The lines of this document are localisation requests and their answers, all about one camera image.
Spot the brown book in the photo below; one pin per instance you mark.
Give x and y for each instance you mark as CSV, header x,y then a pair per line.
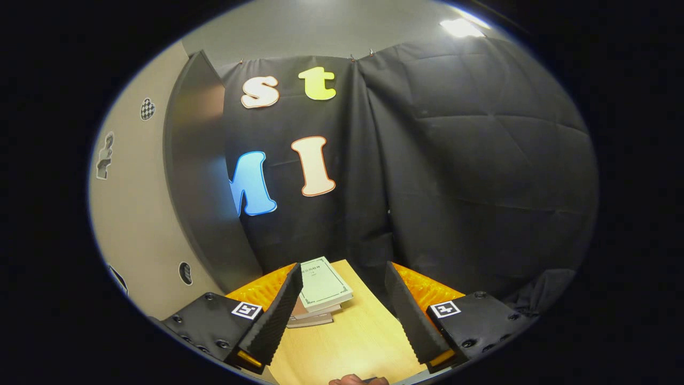
x,y
310,322

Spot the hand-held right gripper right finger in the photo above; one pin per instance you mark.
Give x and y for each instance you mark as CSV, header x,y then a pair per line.
x,y
414,321

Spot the black backdrop cloth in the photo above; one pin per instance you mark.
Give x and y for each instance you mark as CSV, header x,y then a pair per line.
x,y
481,160

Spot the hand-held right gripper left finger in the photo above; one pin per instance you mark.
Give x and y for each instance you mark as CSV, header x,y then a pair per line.
x,y
278,321

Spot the green notebook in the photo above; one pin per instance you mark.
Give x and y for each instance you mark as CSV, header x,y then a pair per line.
x,y
323,283

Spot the beige cabinet door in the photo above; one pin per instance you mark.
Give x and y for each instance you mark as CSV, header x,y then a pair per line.
x,y
133,214

